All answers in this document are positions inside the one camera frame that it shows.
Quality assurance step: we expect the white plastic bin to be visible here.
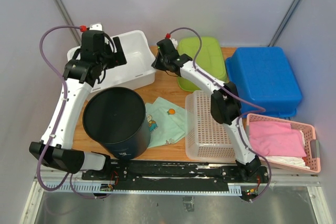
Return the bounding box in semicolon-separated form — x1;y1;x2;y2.
66;30;156;95

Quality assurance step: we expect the green plastic tub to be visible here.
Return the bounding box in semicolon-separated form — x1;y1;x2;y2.
177;36;228;82

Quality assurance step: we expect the dark round bucket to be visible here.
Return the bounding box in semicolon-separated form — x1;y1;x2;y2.
82;87;151;160

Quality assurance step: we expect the white perforated basket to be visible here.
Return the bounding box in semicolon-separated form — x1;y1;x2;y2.
185;90;235;163

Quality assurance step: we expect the blue plastic tub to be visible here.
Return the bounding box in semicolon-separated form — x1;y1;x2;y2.
225;47;302;118

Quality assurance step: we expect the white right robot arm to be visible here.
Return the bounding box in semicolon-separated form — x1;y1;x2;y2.
152;38;261;182

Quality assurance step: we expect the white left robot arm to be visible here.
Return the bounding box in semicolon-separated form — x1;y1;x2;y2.
29;29;127;180

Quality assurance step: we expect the green printed cloth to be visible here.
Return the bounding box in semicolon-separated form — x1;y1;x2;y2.
145;97;186;148

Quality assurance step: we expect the pink folded cloth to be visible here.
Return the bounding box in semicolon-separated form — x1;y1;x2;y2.
249;121;306;158

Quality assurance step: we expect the pink perforated basket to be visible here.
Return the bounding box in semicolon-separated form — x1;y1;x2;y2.
246;113;321;174

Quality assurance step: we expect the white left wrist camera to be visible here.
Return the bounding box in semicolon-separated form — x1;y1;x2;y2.
79;23;103;33

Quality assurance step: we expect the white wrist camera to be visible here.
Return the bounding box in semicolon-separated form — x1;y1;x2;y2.
165;33;178;49
79;23;103;33

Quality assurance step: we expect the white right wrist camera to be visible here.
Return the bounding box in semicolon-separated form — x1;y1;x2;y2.
165;33;178;49

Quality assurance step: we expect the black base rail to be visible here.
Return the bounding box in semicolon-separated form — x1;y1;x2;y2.
34;157;271;196

